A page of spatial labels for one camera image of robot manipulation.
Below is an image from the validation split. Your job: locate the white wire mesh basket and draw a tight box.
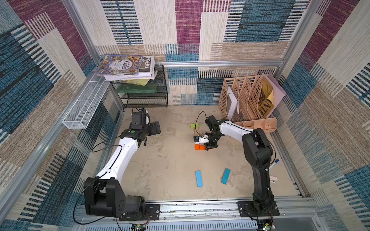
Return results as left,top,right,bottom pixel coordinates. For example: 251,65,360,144
63,75,109,130

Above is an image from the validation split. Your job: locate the pink small stapler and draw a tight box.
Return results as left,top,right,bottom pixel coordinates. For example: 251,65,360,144
269,176,278,183

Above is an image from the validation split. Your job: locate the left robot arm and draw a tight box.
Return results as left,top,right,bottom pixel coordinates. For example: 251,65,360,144
83,121,161,218

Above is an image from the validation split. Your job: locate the pink folder in organizer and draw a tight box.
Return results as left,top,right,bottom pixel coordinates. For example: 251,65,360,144
260,74,286,116

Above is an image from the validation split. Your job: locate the light blue building block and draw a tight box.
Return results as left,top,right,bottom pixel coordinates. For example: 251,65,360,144
195,170,203,187

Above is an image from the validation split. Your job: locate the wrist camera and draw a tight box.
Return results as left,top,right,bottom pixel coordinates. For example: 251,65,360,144
130,108,150,130
193,135,209,144

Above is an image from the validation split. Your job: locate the green folder on shelf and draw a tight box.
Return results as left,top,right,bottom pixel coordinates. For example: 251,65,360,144
116,84,157,94

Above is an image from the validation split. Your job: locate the yellow black magazine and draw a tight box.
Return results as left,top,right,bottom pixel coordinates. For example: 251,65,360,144
258,78,274,118

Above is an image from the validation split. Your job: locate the green building block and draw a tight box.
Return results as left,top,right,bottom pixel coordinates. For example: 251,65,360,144
190,123,199,129

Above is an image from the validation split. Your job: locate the white box in organizer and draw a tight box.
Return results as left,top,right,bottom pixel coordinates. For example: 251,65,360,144
226,87,239,122

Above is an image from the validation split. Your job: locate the teal building block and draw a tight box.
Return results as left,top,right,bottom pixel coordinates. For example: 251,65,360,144
221,168,231,185

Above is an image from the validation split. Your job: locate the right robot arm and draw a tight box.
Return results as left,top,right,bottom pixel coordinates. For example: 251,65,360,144
205,116,280,220

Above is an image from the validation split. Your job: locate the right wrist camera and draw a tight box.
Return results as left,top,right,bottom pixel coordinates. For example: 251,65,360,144
193,135,209,144

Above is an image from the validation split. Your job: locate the colourful illustrated book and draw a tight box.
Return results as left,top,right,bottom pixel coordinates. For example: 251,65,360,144
96,54,144,75

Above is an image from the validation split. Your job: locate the pink desk file organizer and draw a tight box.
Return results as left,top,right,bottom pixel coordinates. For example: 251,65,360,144
218,75,277,133

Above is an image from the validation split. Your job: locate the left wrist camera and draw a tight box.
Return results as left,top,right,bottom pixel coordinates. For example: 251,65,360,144
130,108,150,130

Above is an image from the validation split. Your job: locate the black and white Folio book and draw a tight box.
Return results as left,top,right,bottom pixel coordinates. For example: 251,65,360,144
103,55,158,81

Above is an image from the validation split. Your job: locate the black wire shelf rack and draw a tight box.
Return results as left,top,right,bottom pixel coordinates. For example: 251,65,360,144
112,65,168,108

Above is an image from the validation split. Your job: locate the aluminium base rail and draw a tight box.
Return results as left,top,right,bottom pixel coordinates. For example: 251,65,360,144
72,197,319,231

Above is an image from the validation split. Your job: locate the blue white marker pen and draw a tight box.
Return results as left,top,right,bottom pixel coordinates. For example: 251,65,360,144
269,159,280,169

